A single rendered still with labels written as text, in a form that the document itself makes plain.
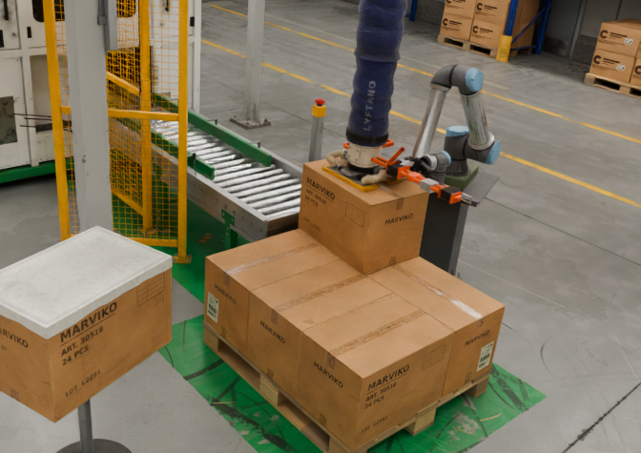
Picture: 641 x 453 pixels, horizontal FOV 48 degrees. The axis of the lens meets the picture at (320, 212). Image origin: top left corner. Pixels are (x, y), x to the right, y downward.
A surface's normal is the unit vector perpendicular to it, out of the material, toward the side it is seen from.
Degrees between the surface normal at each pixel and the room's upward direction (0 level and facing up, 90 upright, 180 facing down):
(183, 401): 0
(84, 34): 90
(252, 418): 0
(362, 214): 90
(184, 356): 0
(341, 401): 90
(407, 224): 90
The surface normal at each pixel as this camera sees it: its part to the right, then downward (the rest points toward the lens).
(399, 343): 0.09, -0.90
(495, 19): -0.73, 0.29
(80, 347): 0.86, 0.29
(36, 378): -0.51, 0.33
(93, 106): 0.65, 0.36
